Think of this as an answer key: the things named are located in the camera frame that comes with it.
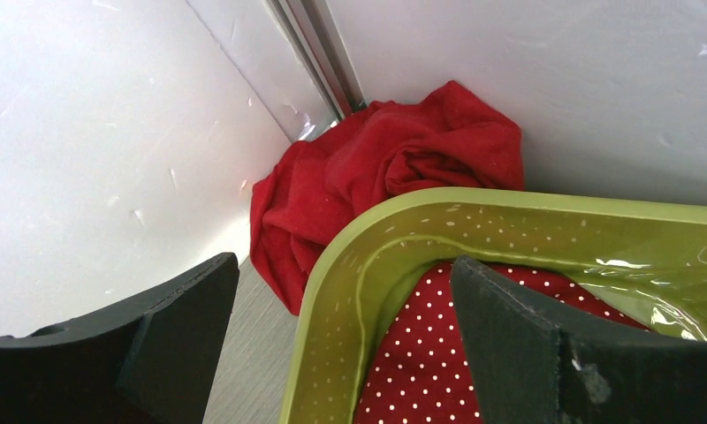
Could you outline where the crumpled red cloth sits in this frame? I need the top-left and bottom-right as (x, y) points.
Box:
(249, 81), (525, 314)

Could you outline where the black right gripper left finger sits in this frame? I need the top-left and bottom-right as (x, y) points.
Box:
(0, 253), (239, 423)

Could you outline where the green plastic laundry basket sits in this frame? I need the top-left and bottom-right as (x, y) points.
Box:
(280, 187), (707, 423)

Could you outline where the red polka dot skirt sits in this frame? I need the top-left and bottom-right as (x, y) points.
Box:
(353, 261), (650, 424)

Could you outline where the aluminium corner rail right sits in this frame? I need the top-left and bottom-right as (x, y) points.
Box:
(268, 0), (367, 119)

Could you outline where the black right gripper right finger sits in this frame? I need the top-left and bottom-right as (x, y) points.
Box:
(451, 256), (707, 423)

